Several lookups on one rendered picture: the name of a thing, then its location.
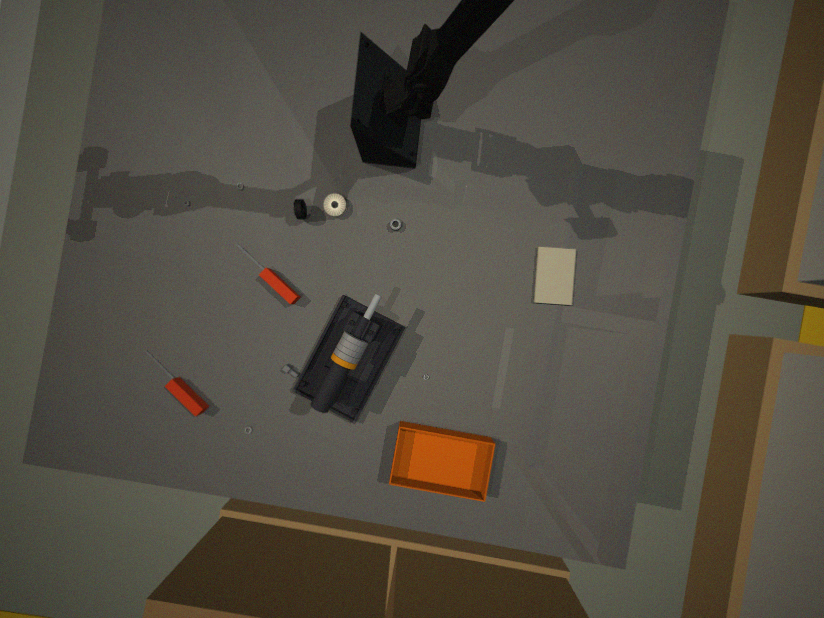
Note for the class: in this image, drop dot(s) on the orange shallow tray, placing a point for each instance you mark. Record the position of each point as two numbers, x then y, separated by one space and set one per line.
442 461

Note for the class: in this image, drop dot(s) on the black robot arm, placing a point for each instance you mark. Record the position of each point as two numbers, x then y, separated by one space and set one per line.
433 55

